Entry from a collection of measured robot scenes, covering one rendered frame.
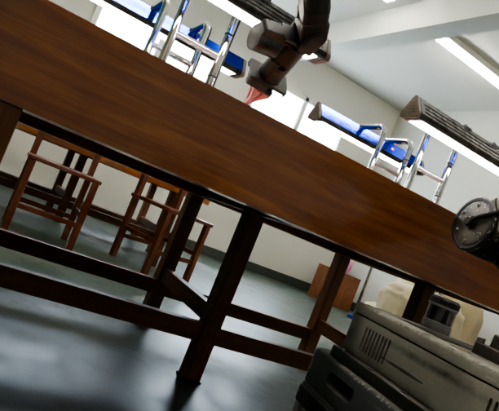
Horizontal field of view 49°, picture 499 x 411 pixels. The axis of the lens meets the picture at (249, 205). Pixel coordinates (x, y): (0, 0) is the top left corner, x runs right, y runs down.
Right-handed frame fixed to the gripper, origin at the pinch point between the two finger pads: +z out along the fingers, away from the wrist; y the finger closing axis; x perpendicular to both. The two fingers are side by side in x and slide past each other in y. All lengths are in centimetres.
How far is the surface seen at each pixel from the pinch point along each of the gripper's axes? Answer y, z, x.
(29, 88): 46, -4, 30
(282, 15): -4.2, -9.9, -26.8
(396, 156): -99, 35, -60
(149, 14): 19, 33, -62
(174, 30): 17.1, 10.8, -27.8
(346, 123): -70, 34, -62
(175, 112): 21.3, -8.1, 24.1
